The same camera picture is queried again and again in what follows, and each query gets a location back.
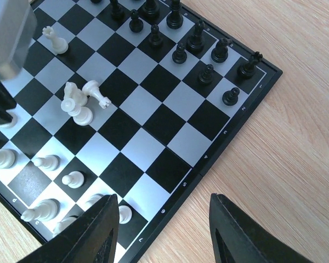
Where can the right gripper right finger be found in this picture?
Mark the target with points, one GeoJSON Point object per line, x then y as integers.
{"type": "Point", "coordinates": [236, 237]}

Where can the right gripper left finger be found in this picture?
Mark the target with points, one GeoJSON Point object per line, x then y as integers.
{"type": "Point", "coordinates": [91, 238]}

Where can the black magnetic chess board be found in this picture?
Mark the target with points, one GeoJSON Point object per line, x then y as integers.
{"type": "Point", "coordinates": [150, 156]}

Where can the white pawn chess piece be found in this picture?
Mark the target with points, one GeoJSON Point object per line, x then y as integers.
{"type": "Point", "coordinates": [12, 123]}

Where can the white knight chess piece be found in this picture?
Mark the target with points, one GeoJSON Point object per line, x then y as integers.
{"type": "Point", "coordinates": [71, 91]}

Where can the white rook chess piece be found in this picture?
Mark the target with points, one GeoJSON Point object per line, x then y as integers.
{"type": "Point", "coordinates": [59, 45]}

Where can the white king chess piece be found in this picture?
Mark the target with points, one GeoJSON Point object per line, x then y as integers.
{"type": "Point", "coordinates": [81, 115]}

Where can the fallen white chess piece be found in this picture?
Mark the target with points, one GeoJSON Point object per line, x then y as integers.
{"type": "Point", "coordinates": [91, 88]}

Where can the black chess piece row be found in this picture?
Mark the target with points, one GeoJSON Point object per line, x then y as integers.
{"type": "Point", "coordinates": [160, 53]}

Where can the white pawn large foreground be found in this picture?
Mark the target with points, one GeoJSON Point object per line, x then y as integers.
{"type": "Point", "coordinates": [125, 214]}

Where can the white pawn near edge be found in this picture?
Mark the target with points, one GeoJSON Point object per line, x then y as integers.
{"type": "Point", "coordinates": [74, 179]}

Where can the white pawn standing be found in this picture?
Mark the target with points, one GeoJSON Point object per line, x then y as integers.
{"type": "Point", "coordinates": [49, 162]}

